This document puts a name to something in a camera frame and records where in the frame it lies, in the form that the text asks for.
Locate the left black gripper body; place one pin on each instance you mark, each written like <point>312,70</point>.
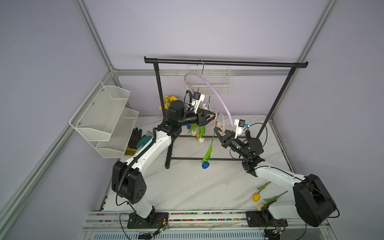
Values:
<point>200,122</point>

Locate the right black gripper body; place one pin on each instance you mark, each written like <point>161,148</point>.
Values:
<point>236,145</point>

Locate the purple clip hanger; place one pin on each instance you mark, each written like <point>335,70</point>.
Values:
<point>220,99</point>

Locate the blue tulip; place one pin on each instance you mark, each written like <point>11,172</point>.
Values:
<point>206,158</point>

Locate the yellow tulip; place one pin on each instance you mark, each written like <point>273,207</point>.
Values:
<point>256,195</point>

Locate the white tulip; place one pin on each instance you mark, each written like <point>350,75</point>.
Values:
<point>199,131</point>

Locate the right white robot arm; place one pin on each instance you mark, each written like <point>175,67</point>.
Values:
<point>312,202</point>

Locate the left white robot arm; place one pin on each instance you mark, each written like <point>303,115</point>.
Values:
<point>128,177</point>

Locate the sunflower bouquet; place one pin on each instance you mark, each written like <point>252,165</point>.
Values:
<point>168,100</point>

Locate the green rubber work glove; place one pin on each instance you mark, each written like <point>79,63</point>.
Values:
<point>145,139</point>

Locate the black and yellow glove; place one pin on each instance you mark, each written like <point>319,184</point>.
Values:
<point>135,138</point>

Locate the white mesh shelf basket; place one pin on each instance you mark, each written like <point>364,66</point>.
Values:
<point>105,121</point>

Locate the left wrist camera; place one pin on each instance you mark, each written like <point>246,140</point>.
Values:
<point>196,100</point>

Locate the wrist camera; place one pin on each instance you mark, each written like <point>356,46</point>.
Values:
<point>196,100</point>
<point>240,127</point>

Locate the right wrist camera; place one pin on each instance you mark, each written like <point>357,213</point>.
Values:
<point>240,127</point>

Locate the white wire wall basket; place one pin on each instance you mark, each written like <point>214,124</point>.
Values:
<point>220,81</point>

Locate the metal base rail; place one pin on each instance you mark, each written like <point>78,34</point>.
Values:
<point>199,225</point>

